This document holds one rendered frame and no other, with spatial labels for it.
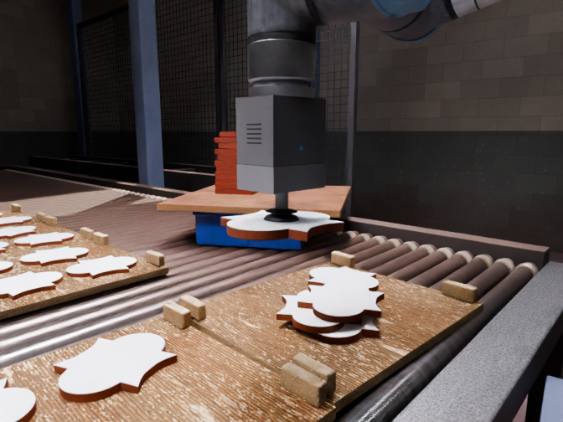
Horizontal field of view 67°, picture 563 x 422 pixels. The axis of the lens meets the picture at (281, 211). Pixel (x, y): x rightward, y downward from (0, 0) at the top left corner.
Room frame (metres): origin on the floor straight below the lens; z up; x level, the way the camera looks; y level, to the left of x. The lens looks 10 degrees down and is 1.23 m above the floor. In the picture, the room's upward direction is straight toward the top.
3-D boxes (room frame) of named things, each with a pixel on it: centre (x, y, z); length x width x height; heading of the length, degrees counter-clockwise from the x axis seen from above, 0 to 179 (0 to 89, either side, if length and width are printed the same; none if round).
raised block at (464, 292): (0.73, -0.32, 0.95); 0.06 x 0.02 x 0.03; 43
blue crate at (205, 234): (1.28, 0.06, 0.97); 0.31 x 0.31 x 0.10; 78
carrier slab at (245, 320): (0.70, -0.09, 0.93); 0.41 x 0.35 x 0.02; 133
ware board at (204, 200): (1.34, 0.04, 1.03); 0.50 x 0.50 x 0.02; 78
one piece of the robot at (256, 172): (0.51, 0.01, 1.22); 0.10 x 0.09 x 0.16; 44
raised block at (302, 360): (0.46, -0.04, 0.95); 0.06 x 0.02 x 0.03; 43
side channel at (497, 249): (2.37, 0.84, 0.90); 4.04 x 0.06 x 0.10; 48
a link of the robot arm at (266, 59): (0.50, 0.00, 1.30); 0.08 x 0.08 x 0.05
